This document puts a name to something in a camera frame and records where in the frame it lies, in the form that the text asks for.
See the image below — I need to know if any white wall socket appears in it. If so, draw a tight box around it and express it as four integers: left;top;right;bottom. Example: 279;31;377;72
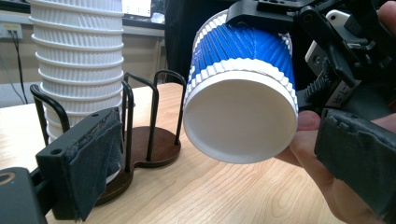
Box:
0;21;23;40

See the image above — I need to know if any dark wire cup holder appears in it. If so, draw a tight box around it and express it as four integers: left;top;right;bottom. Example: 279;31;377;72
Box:
29;68;188;206

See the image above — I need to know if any dark curtain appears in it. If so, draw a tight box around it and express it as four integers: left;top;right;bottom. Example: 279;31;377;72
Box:
163;0;233;85

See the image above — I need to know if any blue and white paper cup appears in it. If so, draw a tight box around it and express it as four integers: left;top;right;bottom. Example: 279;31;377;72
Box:
182;8;299;165

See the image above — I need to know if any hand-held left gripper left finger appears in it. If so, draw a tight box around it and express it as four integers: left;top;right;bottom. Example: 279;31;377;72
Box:
35;106;124;222

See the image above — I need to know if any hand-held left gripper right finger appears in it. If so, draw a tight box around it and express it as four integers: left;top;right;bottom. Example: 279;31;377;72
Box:
314;107;396;223

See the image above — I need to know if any stack of white paper cups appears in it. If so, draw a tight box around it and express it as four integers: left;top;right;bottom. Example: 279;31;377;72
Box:
26;0;125;185

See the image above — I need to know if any monitor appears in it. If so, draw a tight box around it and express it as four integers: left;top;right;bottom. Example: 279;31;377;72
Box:
120;0;153;19

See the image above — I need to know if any thin black wall cable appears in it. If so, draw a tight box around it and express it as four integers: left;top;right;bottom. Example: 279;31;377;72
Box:
8;30;30;105

